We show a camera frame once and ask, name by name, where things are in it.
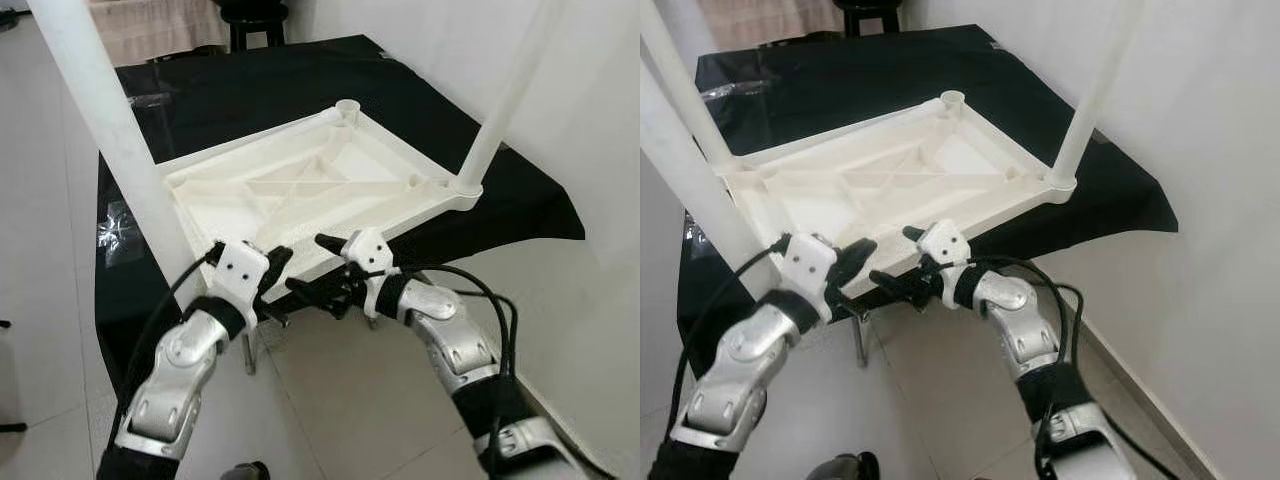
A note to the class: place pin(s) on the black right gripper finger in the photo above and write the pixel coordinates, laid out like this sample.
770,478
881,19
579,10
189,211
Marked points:
895,282
913,233
315,288
332,244

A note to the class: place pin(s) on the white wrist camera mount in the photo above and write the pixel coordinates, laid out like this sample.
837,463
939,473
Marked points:
945,245
810,270
240,275
370,255

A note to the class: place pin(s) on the white plastic table top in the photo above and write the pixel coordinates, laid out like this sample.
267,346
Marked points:
900,180
330,190

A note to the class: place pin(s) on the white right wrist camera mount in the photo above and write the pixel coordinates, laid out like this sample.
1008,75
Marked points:
370,255
945,245

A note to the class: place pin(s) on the metal folding table frame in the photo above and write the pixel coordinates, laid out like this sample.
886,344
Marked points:
862,345
250,355

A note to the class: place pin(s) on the black chair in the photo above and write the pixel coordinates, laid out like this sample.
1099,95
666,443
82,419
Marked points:
10,427

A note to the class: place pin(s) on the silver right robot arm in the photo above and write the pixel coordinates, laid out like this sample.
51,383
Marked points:
455,340
1030,330

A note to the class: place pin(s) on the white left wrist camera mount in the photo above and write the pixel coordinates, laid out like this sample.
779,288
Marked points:
810,270
240,275

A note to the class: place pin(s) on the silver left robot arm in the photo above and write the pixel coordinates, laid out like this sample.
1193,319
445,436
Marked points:
740,370
170,380

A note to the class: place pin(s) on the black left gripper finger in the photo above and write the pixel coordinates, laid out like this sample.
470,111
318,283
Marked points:
278,265
214,250
783,243
858,260

